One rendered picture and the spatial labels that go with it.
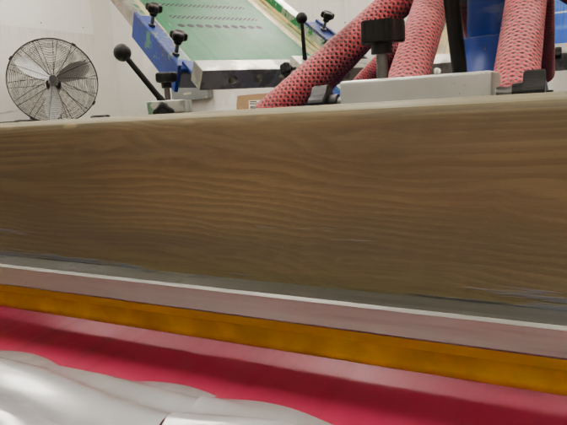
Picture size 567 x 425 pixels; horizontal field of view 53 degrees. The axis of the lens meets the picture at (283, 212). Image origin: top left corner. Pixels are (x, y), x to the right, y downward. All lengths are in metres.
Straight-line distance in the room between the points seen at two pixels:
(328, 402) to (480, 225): 0.08
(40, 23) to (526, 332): 5.20
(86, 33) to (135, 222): 5.40
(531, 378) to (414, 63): 0.54
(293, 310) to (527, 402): 0.09
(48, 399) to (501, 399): 0.16
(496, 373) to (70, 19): 5.40
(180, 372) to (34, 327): 0.11
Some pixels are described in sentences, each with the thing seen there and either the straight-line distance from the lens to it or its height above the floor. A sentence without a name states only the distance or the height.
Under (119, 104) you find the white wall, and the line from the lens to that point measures 5.82.
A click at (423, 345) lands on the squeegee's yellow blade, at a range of 0.21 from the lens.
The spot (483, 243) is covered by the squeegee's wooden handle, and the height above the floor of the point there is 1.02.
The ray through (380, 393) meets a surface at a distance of 0.22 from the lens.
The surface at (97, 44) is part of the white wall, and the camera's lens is 5.71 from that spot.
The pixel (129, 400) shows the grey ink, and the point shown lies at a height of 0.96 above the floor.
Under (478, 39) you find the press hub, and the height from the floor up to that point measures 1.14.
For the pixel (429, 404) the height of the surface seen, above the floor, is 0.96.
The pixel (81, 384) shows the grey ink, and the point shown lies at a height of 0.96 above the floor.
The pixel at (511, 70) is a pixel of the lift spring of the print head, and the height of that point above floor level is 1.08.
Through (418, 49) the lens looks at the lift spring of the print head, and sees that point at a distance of 0.73.
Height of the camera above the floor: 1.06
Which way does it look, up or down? 11 degrees down
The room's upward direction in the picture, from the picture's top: 3 degrees counter-clockwise
